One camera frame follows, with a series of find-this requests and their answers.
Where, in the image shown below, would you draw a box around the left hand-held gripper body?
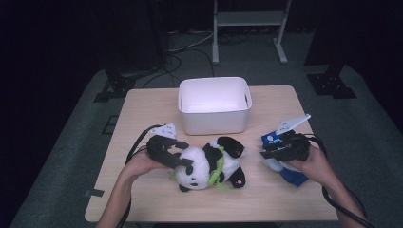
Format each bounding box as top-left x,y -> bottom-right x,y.
145,123 -> 179,169

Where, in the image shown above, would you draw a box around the black floor cables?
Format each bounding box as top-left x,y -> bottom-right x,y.
142,28 -> 217,89

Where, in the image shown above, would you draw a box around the black stand base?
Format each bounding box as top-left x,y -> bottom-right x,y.
93,67 -> 137,104
306,65 -> 357,100

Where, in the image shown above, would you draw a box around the person's left hand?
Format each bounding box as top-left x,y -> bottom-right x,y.
122,145 -> 167,180

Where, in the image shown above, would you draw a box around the blue white snack bag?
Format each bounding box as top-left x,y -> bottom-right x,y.
260,129 -> 310,188

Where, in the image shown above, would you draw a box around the panda plush toy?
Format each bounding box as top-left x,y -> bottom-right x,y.
168,136 -> 249,193

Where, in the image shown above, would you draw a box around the white metal stand frame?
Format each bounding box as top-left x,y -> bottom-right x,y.
212,0 -> 293,66

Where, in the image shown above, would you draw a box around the person's right hand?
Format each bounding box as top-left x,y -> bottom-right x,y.
286,145 -> 334,188

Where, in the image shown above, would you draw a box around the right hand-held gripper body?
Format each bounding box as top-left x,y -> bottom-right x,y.
275,113 -> 312,162

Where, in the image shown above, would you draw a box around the white plastic bin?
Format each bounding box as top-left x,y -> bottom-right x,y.
178,76 -> 253,136

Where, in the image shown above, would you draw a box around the right hand-held gripper cable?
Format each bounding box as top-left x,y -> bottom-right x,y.
302,132 -> 376,228

